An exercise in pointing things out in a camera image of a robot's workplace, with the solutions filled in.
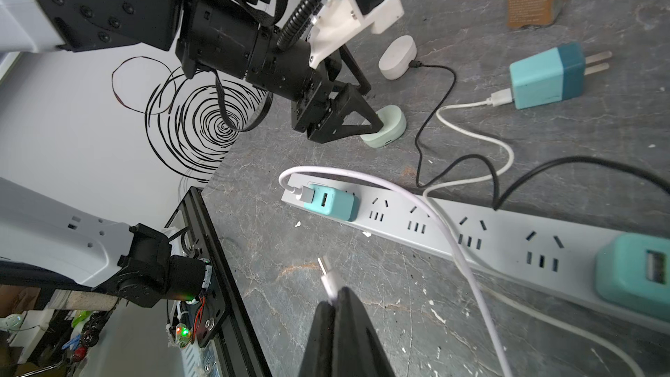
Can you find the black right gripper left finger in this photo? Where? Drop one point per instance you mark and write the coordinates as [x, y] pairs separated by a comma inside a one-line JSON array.
[[319, 357]]

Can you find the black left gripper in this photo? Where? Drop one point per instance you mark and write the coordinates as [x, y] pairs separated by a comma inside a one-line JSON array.
[[242, 39]]

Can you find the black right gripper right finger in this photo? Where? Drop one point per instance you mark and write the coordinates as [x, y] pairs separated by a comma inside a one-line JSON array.
[[357, 347]]

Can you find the white round earbud case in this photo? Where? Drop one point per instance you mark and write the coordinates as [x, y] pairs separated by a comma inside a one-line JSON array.
[[395, 61]]

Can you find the white power strip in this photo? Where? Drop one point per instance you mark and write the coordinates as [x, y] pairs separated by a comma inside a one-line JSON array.
[[548, 255]]

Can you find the teal charger with black cable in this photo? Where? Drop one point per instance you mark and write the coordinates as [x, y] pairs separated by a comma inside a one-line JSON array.
[[633, 272]]

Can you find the pale green round earbud case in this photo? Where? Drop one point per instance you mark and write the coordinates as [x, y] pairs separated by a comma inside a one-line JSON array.
[[394, 126]]

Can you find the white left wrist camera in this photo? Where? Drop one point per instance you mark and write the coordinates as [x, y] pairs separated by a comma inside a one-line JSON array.
[[339, 21]]

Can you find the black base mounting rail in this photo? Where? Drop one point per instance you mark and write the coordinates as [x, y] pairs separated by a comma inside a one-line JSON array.
[[223, 341]]

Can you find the teal charger with white cable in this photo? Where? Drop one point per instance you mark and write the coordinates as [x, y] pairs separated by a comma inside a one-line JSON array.
[[553, 76]]

